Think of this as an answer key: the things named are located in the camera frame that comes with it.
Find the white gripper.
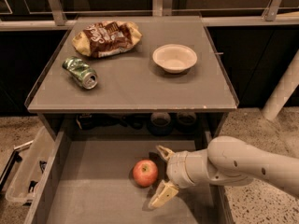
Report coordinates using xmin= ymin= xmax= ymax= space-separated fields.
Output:
xmin=148 ymin=145 xmax=199 ymax=209

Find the red apple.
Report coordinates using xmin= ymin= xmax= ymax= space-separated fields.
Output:
xmin=133 ymin=160 xmax=158 ymax=188

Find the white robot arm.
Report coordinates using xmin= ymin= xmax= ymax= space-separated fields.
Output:
xmin=149 ymin=136 xmax=299 ymax=209

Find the grey open top drawer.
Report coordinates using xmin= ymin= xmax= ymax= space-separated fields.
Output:
xmin=24 ymin=132 xmax=235 ymax=224

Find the grey counter cabinet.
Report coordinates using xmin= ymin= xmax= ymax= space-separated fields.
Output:
xmin=25 ymin=16 xmax=238 ymax=136

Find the white paper bowl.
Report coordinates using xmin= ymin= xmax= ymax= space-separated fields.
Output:
xmin=152 ymin=44 xmax=197 ymax=74

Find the crushed green soda can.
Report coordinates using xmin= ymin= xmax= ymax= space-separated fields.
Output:
xmin=62 ymin=56 xmax=98 ymax=90

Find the clear plastic bin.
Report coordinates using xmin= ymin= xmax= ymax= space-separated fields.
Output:
xmin=5 ymin=128 xmax=54 ymax=203

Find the brown chip bag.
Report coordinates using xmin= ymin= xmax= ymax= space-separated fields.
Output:
xmin=72 ymin=21 xmax=142 ymax=58

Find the metal railing frame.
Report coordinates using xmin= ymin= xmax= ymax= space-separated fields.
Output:
xmin=0 ymin=0 xmax=299 ymax=31

